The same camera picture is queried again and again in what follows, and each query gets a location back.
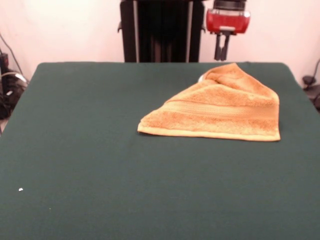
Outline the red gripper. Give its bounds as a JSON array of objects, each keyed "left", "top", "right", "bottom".
[{"left": 205, "top": 8, "right": 252, "bottom": 62}]

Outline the tan terry towel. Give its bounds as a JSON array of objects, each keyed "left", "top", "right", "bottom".
[{"left": 136, "top": 62, "right": 281, "bottom": 142}]

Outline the dark chair base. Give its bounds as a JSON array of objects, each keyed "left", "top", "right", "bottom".
[
  {"left": 301, "top": 74, "right": 320, "bottom": 112},
  {"left": 0, "top": 73, "right": 29, "bottom": 120}
]

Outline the dark green table cloth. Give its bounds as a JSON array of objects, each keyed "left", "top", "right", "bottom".
[{"left": 0, "top": 61, "right": 320, "bottom": 240}]

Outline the black box with red mark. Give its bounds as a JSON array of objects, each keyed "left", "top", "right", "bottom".
[{"left": 0, "top": 48, "right": 10, "bottom": 73}]

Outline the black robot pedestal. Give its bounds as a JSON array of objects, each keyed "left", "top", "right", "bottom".
[{"left": 116, "top": 0, "right": 207, "bottom": 63}]

